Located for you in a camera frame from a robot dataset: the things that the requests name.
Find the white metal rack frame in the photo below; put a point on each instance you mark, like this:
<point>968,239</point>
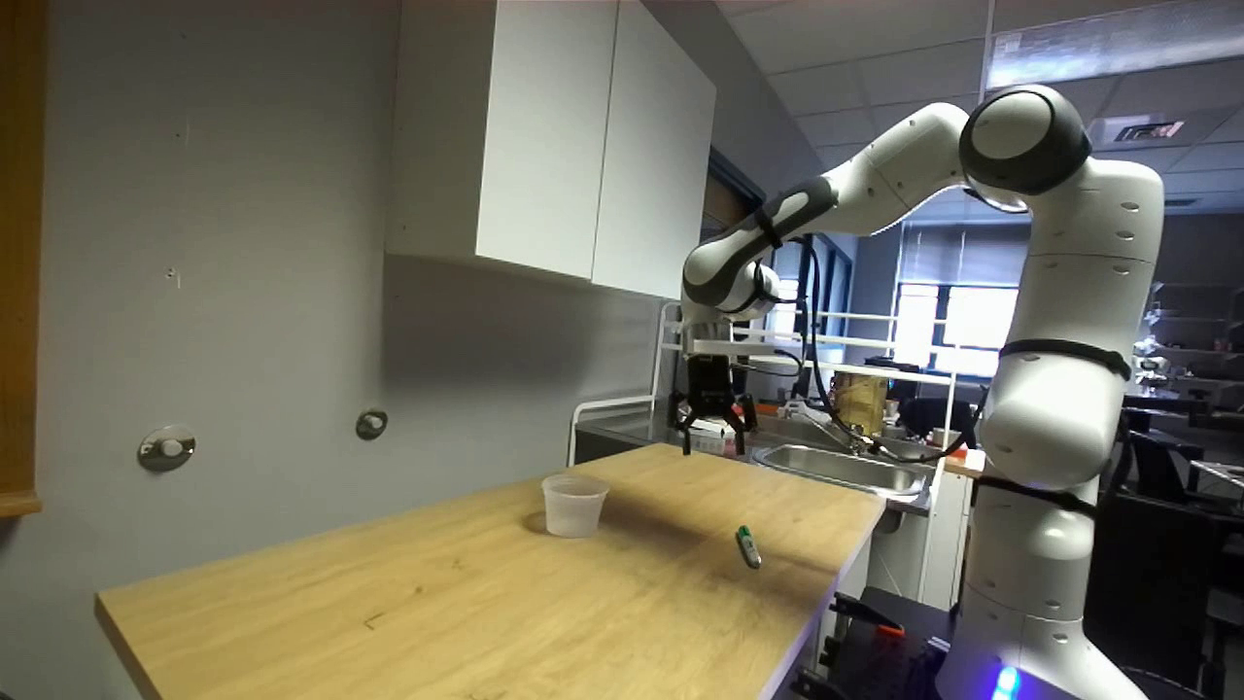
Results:
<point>897,347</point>

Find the green marker pen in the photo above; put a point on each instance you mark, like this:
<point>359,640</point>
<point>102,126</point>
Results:
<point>747,546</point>

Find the ceiling light panel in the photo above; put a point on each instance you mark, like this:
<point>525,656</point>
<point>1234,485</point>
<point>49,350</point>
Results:
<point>1115,42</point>

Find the round metal wall knob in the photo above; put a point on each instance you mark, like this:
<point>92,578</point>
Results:
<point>163,450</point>
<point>369,424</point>

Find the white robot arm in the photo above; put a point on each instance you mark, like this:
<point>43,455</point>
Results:
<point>1069,324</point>

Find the black office chair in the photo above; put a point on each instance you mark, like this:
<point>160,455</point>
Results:
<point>1152,585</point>

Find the white wall cabinet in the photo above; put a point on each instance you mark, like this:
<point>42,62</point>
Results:
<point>569,143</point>

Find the ceiling air vent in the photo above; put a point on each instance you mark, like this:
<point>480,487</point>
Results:
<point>1144,131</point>

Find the bright window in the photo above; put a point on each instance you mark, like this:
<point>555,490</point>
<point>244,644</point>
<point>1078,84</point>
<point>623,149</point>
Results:
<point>967,316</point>

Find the metal sink tray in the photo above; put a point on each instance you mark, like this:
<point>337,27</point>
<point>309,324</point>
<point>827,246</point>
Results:
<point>839,467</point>

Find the translucent plastic bowl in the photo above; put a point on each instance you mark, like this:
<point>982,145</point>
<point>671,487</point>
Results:
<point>574,506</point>

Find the yellowish jar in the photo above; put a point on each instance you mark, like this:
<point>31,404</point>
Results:
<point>862,404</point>

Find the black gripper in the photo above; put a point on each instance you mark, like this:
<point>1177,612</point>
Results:
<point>715,386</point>

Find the orange black bar clamp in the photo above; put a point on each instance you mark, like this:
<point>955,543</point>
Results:
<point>870,614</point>

